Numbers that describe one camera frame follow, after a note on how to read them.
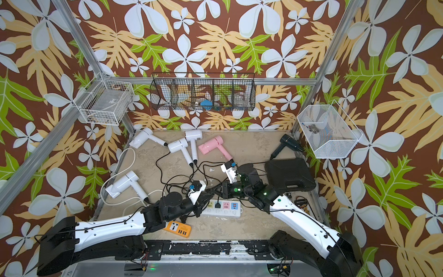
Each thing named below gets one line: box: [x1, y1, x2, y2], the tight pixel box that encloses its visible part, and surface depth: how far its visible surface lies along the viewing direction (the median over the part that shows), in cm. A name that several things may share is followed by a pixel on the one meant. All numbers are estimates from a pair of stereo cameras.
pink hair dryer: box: [198, 135, 234, 162], surface depth 110 cm
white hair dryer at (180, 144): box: [167, 137, 194, 168], surface depth 109 cm
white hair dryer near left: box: [104, 170, 149, 203], surface depth 91 cm
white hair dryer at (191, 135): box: [184, 129, 203, 166], surface depth 113 cm
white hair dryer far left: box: [128, 127, 168, 149], surface depth 114 cm
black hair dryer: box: [269, 133, 304, 160], surface depth 110 cm
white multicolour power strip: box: [200, 199, 243, 219], surface depth 85 cm
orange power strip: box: [163, 220, 193, 238], surface depth 79 cm
